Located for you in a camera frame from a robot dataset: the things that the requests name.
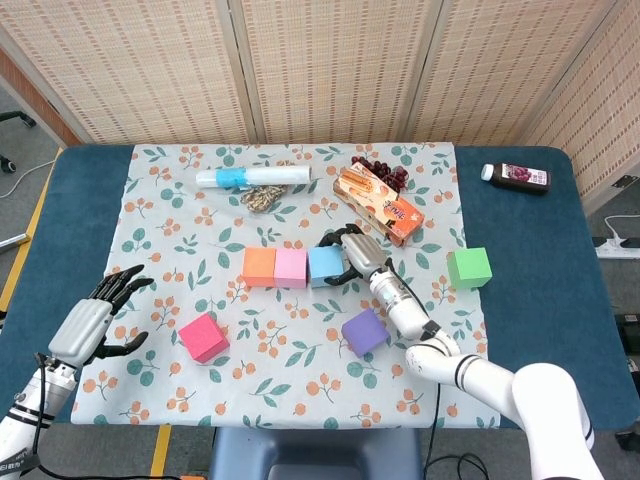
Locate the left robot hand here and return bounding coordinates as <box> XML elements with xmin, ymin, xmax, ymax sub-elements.
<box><xmin>48</xmin><ymin>264</ymin><xmax>154</xmax><ymax>370</ymax></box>

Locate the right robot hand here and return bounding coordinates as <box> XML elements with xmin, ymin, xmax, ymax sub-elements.
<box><xmin>318</xmin><ymin>223</ymin><xmax>396</xmax><ymax>288</ymax></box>

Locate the light blue foam cube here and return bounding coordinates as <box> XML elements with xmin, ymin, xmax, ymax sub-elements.
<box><xmin>307</xmin><ymin>246</ymin><xmax>346</xmax><ymax>290</ymax></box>

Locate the pink foam cube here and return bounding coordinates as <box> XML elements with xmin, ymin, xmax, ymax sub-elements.
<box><xmin>274</xmin><ymin>248</ymin><xmax>308</xmax><ymax>290</ymax></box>

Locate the purple foam cube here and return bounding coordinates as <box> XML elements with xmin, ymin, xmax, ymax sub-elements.
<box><xmin>341</xmin><ymin>308</ymin><xmax>391</xmax><ymax>358</ymax></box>

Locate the orange foam cube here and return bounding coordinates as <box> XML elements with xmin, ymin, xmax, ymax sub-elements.
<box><xmin>242</xmin><ymin>247</ymin><xmax>278</xmax><ymax>289</ymax></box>

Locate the green foam cube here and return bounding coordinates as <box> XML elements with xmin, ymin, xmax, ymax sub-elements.
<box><xmin>446</xmin><ymin>246</ymin><xmax>493</xmax><ymax>291</ymax></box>

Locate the red foam cube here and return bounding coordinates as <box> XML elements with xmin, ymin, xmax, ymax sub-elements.
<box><xmin>177</xmin><ymin>312</ymin><xmax>231</xmax><ymax>365</ymax></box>

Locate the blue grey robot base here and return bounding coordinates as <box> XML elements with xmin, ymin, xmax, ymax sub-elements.
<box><xmin>207</xmin><ymin>427</ymin><xmax>425</xmax><ymax>480</ymax></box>

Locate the orange biscuit box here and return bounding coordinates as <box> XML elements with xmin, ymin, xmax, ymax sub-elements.
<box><xmin>332</xmin><ymin>160</ymin><xmax>427</xmax><ymax>249</ymax></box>

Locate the red grape bunch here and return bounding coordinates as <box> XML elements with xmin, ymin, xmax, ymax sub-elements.
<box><xmin>350</xmin><ymin>155</ymin><xmax>410</xmax><ymax>190</ymax></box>

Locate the white bag roll blue band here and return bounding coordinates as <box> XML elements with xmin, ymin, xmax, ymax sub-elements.
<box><xmin>194</xmin><ymin>165</ymin><xmax>312</xmax><ymax>190</ymax></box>

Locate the floral berry print tablecloth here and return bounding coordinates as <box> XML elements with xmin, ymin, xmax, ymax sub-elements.
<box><xmin>71</xmin><ymin>143</ymin><xmax>502</xmax><ymax>430</ymax></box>

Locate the teal padded table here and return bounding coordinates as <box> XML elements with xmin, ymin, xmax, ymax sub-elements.
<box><xmin>0</xmin><ymin>144</ymin><xmax>631</xmax><ymax>432</ymax></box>

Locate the dark juice bottle white cap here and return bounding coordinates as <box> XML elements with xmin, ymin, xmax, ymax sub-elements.
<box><xmin>480</xmin><ymin>161</ymin><xmax>552</xmax><ymax>197</ymax></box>

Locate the bamboo folding screen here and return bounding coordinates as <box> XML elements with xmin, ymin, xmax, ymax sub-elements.
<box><xmin>0</xmin><ymin>0</ymin><xmax>640</xmax><ymax>214</ymax></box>

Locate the black office chair base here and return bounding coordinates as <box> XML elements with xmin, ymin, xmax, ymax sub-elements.
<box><xmin>0</xmin><ymin>110</ymin><xmax>37</xmax><ymax>174</ymax></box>

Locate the white power strip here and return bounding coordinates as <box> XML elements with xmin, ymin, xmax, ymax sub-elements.
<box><xmin>593</xmin><ymin>237</ymin><xmax>640</xmax><ymax>260</ymax></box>

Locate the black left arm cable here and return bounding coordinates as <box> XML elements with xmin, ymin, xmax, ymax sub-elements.
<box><xmin>32</xmin><ymin>352</ymin><xmax>76</xmax><ymax>480</ymax></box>

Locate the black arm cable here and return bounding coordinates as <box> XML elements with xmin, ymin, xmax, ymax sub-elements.
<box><xmin>32</xmin><ymin>352</ymin><xmax>76</xmax><ymax>480</ymax></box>
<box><xmin>384</xmin><ymin>257</ymin><xmax>446</xmax><ymax>431</ymax></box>

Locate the white floor cable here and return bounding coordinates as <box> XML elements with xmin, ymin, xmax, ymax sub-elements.
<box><xmin>0</xmin><ymin>158</ymin><xmax>60</xmax><ymax>199</ymax></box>

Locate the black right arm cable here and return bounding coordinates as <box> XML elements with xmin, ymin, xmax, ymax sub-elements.
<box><xmin>384</xmin><ymin>257</ymin><xmax>446</xmax><ymax>431</ymax></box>

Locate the black floor cable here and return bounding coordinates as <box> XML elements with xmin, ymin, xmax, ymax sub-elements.
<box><xmin>423</xmin><ymin>452</ymin><xmax>489</xmax><ymax>480</ymax></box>

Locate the white charger cable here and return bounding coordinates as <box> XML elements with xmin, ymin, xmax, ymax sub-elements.
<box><xmin>603</xmin><ymin>214</ymin><xmax>640</xmax><ymax>246</ymax></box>

